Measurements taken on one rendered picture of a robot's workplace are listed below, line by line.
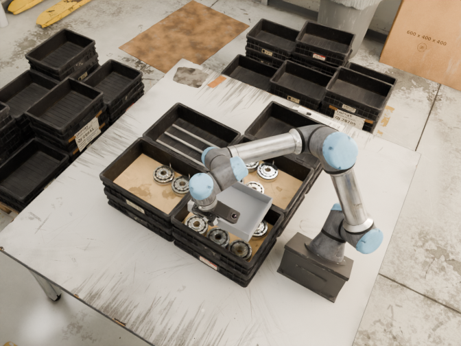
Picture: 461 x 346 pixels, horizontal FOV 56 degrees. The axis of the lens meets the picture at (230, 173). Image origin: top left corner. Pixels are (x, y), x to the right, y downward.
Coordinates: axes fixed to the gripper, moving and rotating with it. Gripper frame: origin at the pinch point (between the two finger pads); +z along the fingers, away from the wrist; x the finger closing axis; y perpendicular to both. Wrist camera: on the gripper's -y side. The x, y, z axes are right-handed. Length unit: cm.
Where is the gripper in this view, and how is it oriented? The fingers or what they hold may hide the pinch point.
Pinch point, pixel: (217, 220)
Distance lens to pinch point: 163.8
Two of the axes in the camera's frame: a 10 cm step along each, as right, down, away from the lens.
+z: 0.7, 4.0, 9.1
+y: -9.0, -3.6, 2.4
